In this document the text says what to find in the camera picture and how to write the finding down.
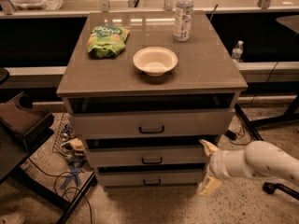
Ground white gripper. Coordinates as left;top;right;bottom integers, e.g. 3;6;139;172
199;139;245;196

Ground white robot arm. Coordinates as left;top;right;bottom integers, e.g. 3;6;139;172
199;139;299;195

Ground white shoe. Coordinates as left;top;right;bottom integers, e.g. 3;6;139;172
0;212;25;224

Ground black floor cable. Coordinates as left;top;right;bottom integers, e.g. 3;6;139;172
27;157;94;224

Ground green chip bag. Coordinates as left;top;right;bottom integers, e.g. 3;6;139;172
87;24;130;59

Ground black table leg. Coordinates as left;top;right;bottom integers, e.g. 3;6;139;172
235;104;263;141

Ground white paper bowl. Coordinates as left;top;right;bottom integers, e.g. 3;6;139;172
133;47;178;77

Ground black caster wheel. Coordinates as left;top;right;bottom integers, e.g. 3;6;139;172
263;182;299;200

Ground dark brown chair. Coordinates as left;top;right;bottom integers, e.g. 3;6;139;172
0;91;55;151

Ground grey drawer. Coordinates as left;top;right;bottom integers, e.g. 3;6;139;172
97;169;203;189
68;109;235;139
85;145;209;167

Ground wire basket with clutter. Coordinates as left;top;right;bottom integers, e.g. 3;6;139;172
52;114;86;163

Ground grey drawer cabinet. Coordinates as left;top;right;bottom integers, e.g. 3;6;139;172
57;11;247;189

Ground clear water bottle on cabinet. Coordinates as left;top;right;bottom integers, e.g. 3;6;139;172
173;0;194;42

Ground small water bottle on ledge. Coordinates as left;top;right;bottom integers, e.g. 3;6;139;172
231;40;244;62

